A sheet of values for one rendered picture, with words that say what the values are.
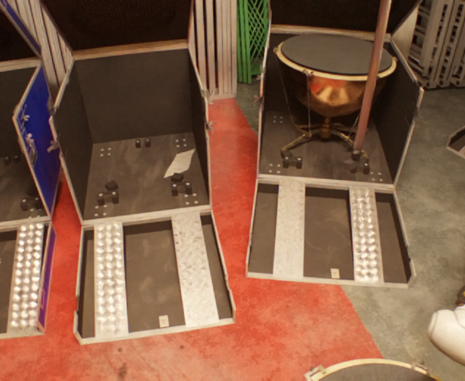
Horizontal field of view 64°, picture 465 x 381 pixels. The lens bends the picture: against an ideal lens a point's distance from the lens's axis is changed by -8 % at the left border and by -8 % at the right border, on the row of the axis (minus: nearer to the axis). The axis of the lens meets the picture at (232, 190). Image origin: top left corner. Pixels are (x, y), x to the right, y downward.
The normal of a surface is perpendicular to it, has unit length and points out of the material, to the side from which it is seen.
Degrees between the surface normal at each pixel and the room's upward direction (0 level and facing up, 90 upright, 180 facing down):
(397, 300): 0
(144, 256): 2
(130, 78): 90
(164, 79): 90
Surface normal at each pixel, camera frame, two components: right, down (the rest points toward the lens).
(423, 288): 0.00, -0.77
